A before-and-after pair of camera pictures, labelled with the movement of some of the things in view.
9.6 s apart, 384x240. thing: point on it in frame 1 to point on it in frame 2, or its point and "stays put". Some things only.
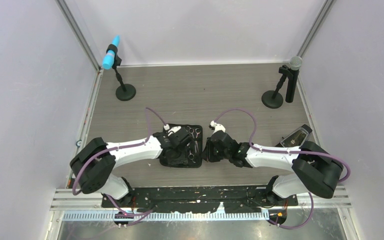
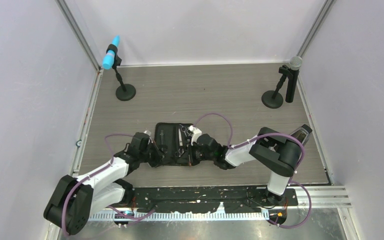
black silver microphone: (295, 63) stays put
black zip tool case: (190, 156) stays put
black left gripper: (181, 159) to (159, 155)
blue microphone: (109, 58) stays put
